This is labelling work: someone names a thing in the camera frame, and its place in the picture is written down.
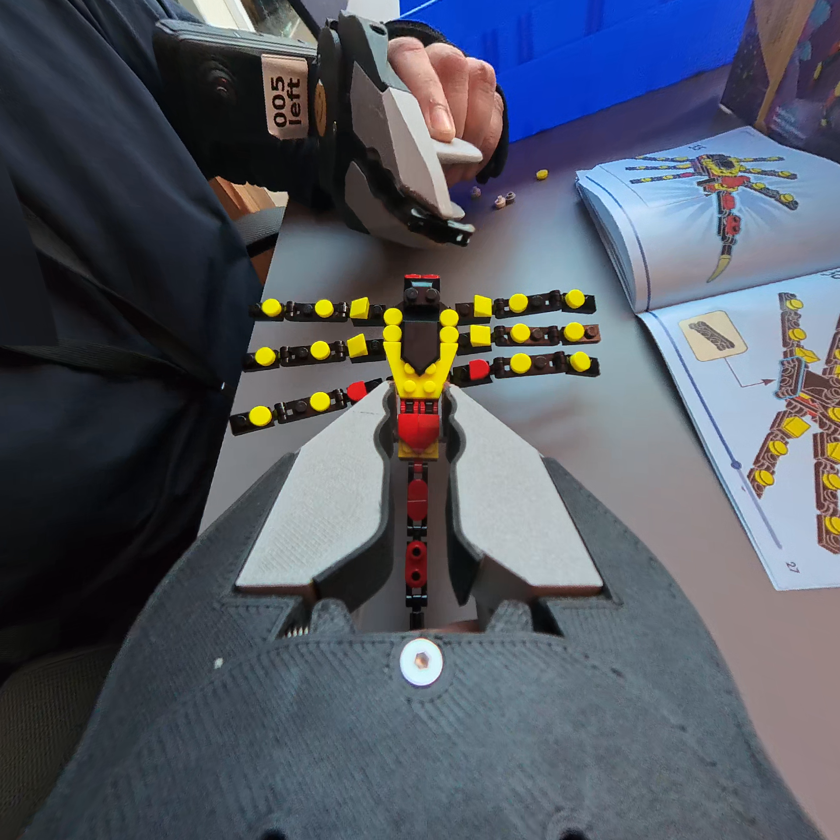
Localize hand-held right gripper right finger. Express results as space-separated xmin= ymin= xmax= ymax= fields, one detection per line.
xmin=445 ymin=386 xmax=605 ymax=624

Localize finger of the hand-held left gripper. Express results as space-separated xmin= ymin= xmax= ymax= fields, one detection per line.
xmin=340 ymin=161 xmax=463 ymax=250
xmin=350 ymin=67 xmax=468 ymax=222

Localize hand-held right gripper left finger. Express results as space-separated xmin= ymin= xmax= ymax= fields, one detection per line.
xmin=235 ymin=381 xmax=396 ymax=614

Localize black yellow lego spider model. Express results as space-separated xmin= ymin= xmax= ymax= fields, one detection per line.
xmin=230 ymin=272 xmax=601 ymax=631

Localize lego instruction booklet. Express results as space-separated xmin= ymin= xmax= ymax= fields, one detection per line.
xmin=576 ymin=126 xmax=840 ymax=592

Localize purple lego set box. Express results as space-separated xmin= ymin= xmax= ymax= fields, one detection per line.
xmin=721 ymin=0 xmax=840 ymax=165

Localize person's left hand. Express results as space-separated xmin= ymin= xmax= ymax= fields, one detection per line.
xmin=386 ymin=36 xmax=506 ymax=186

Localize person's dark jacket torso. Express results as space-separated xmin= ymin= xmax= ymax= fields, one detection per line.
xmin=0 ymin=0 xmax=290 ymax=657

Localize large blue plastic bin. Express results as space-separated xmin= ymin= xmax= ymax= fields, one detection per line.
xmin=399 ymin=0 xmax=756 ymax=144

